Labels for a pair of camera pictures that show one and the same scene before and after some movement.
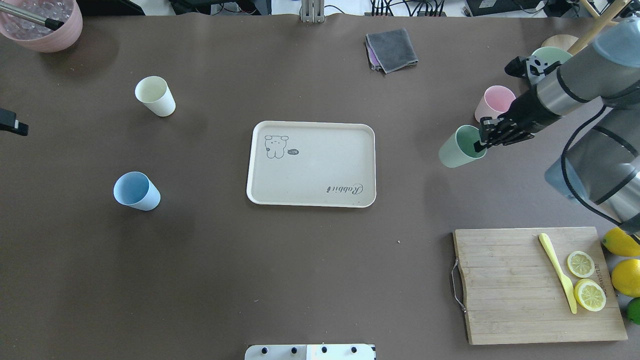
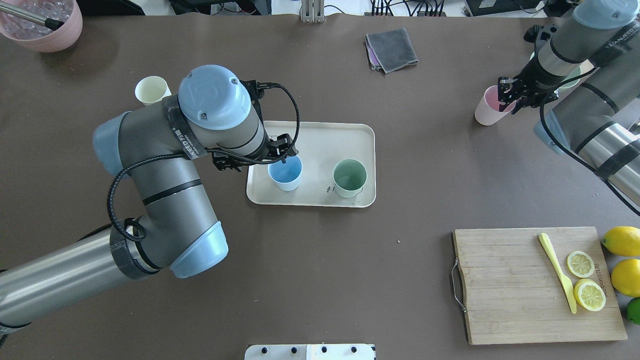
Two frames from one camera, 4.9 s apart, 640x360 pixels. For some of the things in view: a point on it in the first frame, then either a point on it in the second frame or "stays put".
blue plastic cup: (136, 189) to (287, 176)
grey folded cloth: (389, 50) stays put
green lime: (633, 310) stays put
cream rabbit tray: (312, 164) stays put
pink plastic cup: (497, 100) stays put
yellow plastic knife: (567, 284) stays put
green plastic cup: (458, 148) to (350, 176)
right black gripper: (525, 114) to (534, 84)
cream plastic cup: (154, 92) stays put
